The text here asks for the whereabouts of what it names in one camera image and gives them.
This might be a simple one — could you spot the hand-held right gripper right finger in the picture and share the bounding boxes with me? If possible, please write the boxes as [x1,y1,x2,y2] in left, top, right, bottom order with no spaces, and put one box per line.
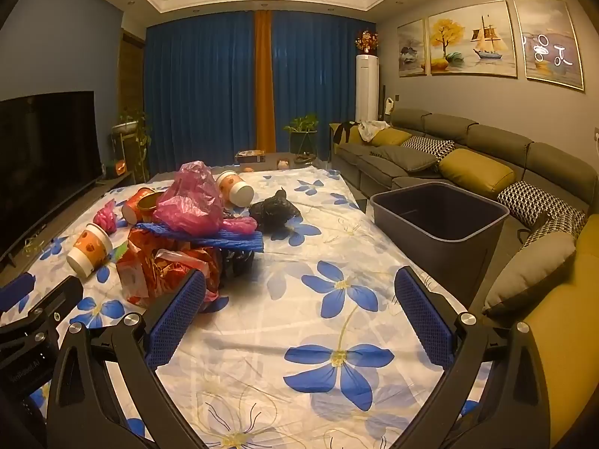
[394,266,550,449]

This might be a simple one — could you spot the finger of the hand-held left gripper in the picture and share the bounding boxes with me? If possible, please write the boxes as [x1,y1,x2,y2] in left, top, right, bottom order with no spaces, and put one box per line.
[0,272,37,314]
[23,276,84,326]

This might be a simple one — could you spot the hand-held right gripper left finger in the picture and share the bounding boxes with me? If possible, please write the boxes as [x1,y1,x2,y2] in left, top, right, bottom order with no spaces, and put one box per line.
[47,269,209,449]

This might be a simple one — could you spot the orange printed paper cup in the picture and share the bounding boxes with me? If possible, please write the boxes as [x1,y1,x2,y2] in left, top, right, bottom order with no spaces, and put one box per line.
[214,171,255,207]
[66,223,114,278]

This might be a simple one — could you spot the red plastic bag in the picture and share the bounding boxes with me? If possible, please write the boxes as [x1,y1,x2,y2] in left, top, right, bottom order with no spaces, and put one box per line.
[115,229,224,309]

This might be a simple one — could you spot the grey plastic bin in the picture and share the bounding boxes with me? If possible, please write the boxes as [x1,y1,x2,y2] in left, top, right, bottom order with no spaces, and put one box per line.
[370,181,510,300]

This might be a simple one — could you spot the red gold paper cup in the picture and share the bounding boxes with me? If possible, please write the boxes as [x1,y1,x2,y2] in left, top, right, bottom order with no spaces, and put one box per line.
[122,187,156,225]

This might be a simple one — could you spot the black plastic bag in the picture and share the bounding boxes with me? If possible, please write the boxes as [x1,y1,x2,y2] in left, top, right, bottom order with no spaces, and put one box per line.
[248,188,302,233]

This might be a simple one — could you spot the small pink crumpled bag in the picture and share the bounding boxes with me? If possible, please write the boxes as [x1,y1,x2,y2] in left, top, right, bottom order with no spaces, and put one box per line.
[92,199,118,235]

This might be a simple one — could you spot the blue foam net sheet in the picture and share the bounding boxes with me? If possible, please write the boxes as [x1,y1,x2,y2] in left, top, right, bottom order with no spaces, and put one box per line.
[133,222,265,254]

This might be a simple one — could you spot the large grey cushion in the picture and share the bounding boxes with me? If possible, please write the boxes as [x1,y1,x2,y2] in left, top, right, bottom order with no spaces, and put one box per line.
[482,231,577,316]

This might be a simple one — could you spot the pink plastic bag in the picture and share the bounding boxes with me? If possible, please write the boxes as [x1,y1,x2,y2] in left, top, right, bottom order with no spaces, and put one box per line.
[153,161,258,238]

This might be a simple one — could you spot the grey television cabinet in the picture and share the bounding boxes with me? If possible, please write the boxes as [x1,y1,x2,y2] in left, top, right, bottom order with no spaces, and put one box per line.
[0,171,136,281]

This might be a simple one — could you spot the black flat television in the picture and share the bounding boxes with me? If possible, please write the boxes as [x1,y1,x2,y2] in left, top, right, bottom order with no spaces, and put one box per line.
[0,90,104,263]

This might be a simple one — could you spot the blue floral bedsheet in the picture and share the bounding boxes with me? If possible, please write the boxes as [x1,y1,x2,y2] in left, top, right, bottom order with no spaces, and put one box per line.
[0,166,492,449]

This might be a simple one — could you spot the yellow sofa cushion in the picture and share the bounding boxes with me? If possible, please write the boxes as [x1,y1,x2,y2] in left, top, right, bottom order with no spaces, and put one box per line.
[522,229,599,449]

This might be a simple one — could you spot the grey sectional sofa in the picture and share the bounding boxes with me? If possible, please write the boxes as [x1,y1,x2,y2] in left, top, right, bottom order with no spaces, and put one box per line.
[330,107,599,328]

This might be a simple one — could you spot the large yellow cushion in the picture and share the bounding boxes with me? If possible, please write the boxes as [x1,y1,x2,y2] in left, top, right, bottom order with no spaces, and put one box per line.
[439,148,516,199]

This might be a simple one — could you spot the wooden plant stand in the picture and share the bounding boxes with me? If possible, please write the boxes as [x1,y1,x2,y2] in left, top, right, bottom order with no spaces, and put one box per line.
[119,132,148,183]

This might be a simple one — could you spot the flat grey cushion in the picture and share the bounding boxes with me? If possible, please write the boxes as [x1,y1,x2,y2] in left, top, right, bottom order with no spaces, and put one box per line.
[374,144,438,173]

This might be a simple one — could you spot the black white patterned cushion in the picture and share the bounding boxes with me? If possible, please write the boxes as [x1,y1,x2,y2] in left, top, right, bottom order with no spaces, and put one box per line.
[522,213,586,248]
[402,135,456,162]
[497,180,586,227]

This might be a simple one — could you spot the trailing potted plant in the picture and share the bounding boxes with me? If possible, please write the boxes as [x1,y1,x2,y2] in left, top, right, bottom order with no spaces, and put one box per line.
[112,110,153,174]

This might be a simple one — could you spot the small yellow cushion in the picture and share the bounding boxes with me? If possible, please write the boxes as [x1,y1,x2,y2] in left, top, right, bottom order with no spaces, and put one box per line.
[372,128,413,147]

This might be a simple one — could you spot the dark coffee table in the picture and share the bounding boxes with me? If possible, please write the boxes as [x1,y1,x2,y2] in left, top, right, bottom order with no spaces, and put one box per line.
[234,150,338,171]

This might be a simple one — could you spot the white cloth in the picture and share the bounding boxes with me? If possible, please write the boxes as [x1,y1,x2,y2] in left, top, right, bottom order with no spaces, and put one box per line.
[358,119,391,141]

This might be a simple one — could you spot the black cloth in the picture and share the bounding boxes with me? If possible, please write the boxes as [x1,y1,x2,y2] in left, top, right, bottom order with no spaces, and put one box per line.
[333,122,361,143]

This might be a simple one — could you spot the green potted plant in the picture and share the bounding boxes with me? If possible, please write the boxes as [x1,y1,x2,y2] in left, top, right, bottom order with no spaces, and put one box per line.
[283,113,320,156]

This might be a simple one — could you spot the brown wooden door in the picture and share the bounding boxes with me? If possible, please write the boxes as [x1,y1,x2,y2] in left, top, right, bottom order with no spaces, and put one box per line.
[118,28,148,160]

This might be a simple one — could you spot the blue curtain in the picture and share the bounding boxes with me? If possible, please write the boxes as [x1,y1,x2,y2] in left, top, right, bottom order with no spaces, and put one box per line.
[145,9,259,183]
[271,9,377,155]

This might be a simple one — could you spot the white standing air conditioner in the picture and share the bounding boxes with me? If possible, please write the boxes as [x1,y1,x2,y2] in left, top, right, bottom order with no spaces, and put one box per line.
[356,54,379,122]

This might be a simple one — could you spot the orange curtain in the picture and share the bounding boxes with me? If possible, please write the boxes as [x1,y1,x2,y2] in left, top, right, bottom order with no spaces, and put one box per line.
[254,9,277,153]

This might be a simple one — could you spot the small framed landscape painting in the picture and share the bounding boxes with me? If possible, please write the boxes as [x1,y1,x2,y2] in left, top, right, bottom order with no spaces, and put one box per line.
[397,19,426,78]

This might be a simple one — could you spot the red gold flower ornament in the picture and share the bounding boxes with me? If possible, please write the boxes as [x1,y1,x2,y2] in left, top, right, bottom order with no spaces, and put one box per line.
[354,29,379,56]

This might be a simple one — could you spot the framed tree and ship painting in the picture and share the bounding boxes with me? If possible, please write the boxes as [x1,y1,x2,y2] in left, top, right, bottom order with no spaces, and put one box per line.
[428,0,519,76]

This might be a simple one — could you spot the framed pale abstract painting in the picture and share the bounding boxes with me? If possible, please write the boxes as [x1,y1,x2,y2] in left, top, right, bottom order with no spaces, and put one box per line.
[513,0,586,92]

